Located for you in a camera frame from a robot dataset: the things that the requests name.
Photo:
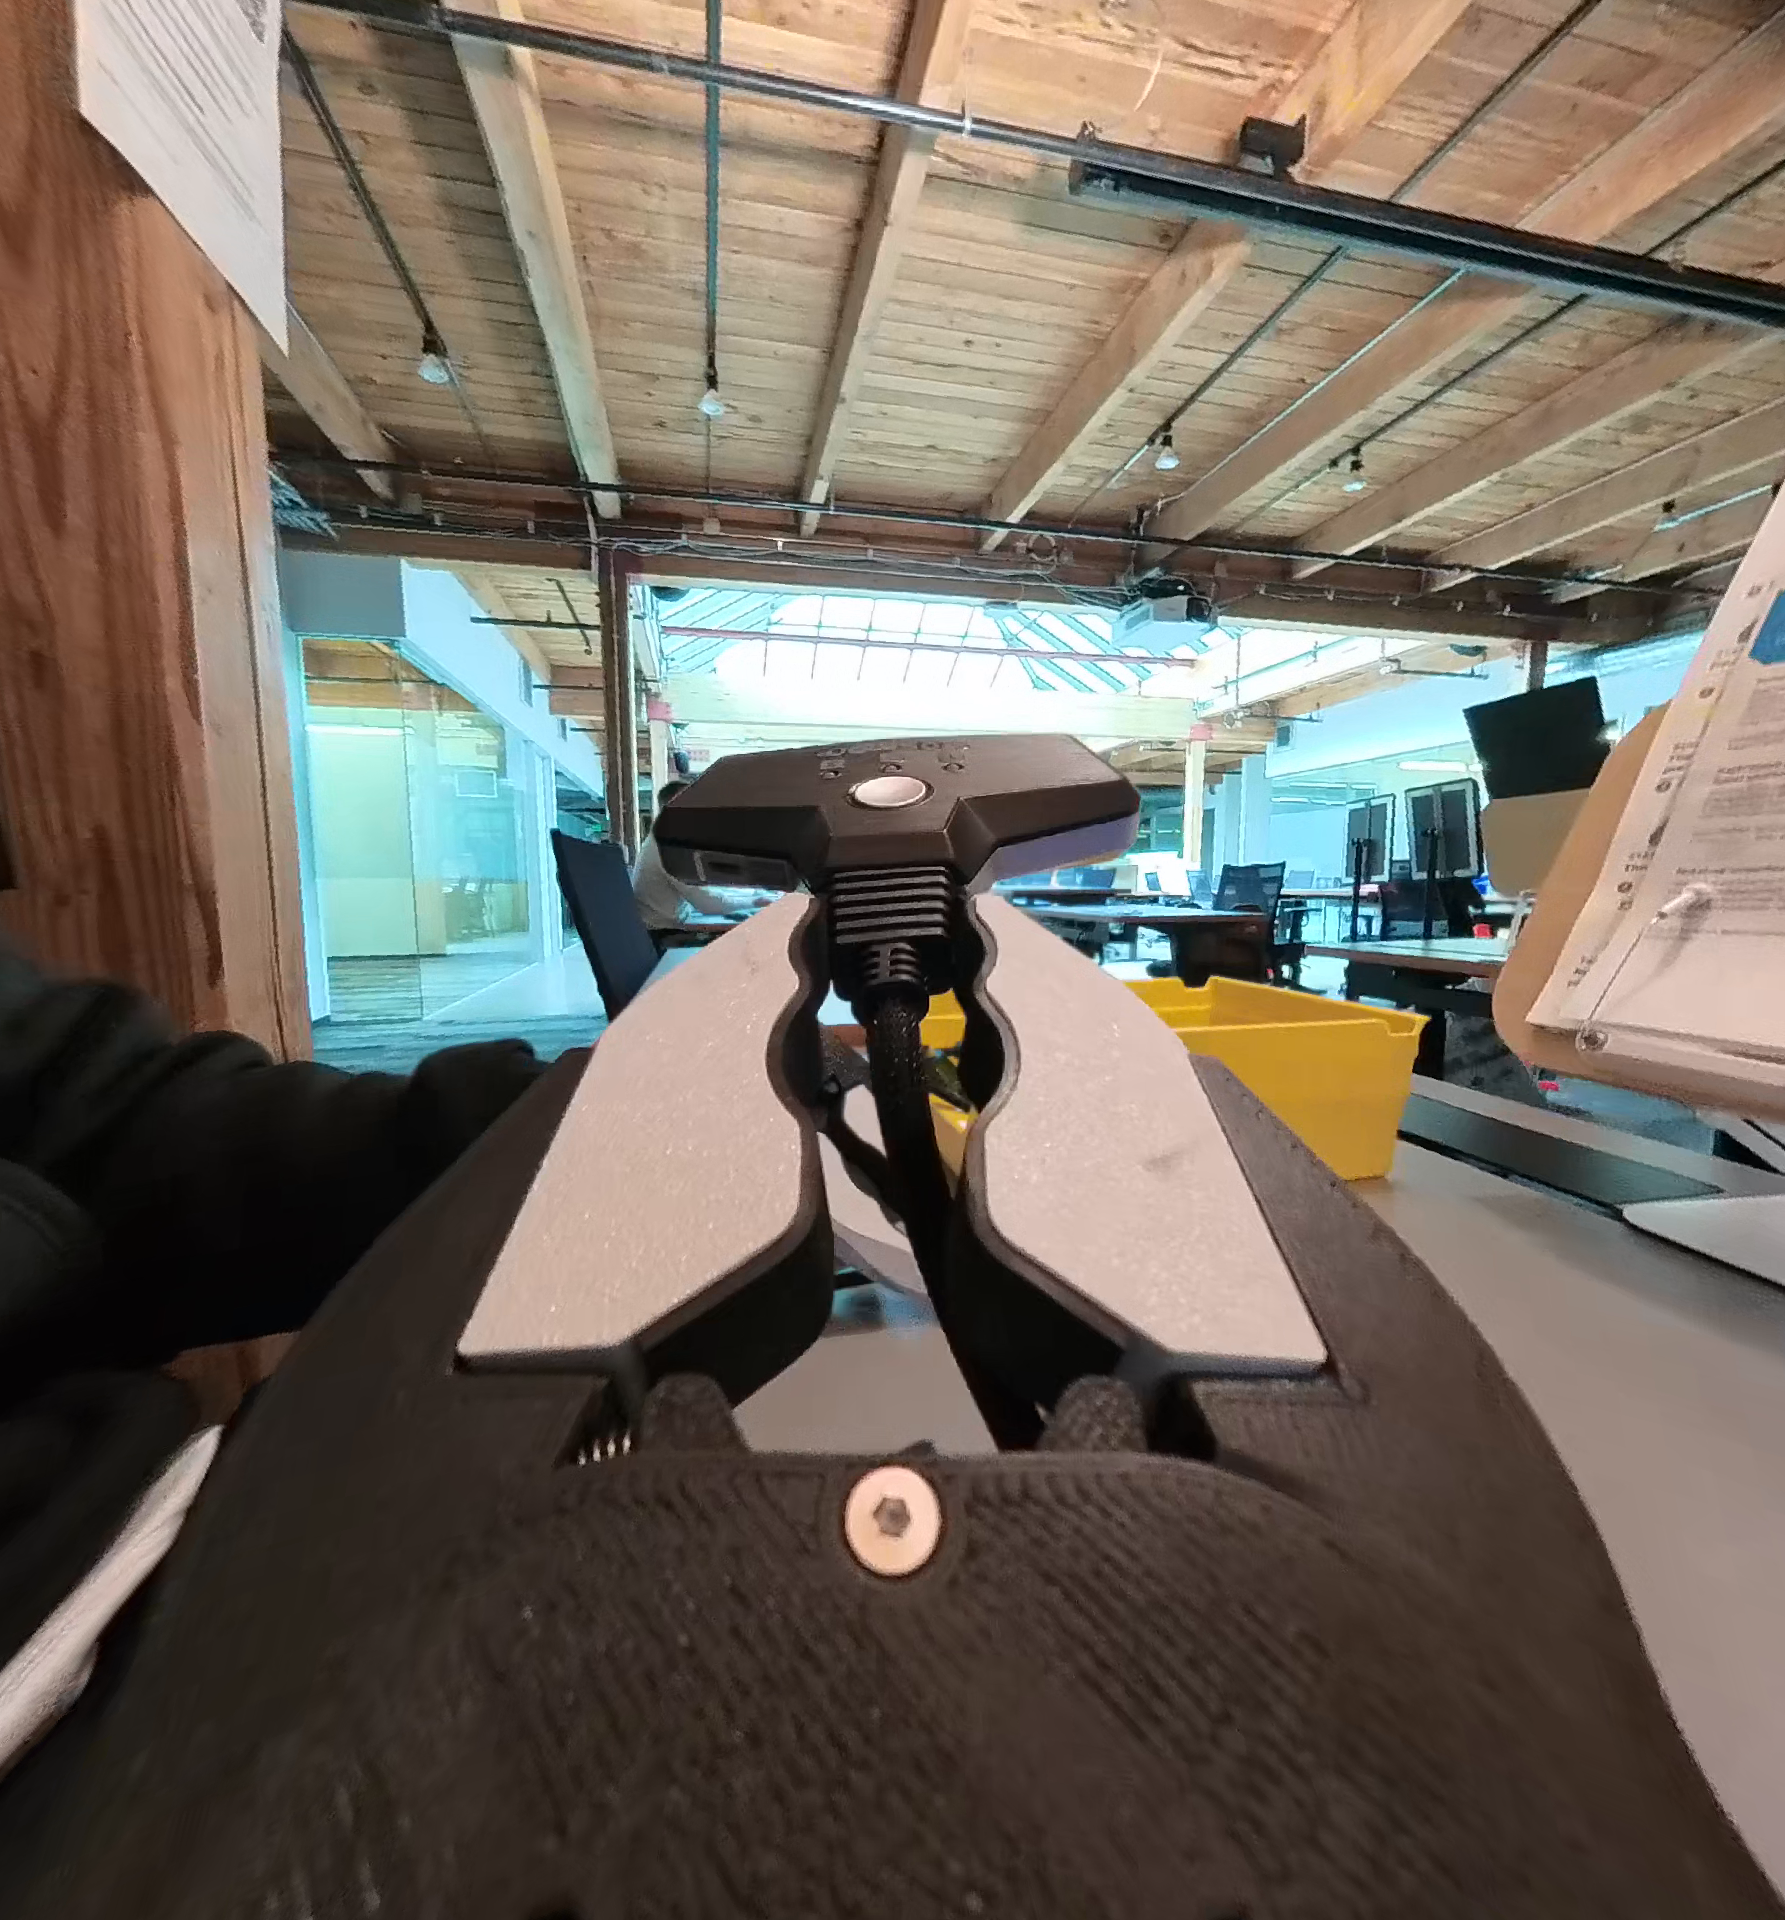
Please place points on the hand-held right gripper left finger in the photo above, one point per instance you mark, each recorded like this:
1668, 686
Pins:
652, 1156

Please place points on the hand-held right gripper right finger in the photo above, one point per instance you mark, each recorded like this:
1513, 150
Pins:
1132, 1171

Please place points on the yellow plastic bin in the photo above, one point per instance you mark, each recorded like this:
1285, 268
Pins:
1282, 1081

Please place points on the hdmi switch box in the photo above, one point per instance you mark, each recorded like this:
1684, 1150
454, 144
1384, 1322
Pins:
981, 810

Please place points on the black office chair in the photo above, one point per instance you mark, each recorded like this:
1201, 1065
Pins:
598, 915

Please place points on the wooden document stand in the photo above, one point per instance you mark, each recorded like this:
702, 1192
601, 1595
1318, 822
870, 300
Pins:
1544, 930

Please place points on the ceiling projector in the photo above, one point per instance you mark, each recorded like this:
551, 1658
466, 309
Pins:
1164, 614

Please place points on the printed instruction sheet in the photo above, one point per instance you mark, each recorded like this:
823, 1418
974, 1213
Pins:
1777, 752

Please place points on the wooden pillar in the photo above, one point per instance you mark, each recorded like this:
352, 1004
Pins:
98, 601

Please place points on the black ceiling track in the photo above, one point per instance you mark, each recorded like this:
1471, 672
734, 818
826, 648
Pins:
1432, 233

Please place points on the white paper notice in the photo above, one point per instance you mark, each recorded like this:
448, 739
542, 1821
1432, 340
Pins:
187, 136

